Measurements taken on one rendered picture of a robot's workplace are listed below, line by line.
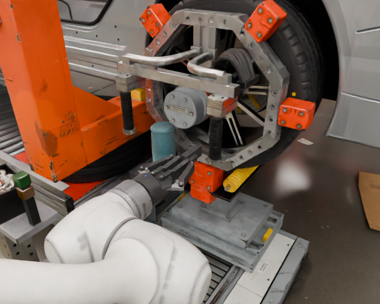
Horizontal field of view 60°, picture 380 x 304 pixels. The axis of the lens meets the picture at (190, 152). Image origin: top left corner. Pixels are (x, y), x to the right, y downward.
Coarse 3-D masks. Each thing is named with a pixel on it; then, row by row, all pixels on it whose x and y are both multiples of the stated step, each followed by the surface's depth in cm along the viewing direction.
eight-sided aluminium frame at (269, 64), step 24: (168, 24) 111; (192, 24) 106; (216, 24) 101; (240, 24) 96; (264, 48) 98; (264, 72) 99; (288, 72) 100; (168, 120) 137; (192, 144) 133; (264, 144) 109
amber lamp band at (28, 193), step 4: (16, 188) 110; (28, 188) 110; (32, 188) 110; (20, 192) 109; (24, 192) 108; (28, 192) 110; (32, 192) 111; (20, 196) 110; (24, 196) 109; (28, 196) 110; (32, 196) 111
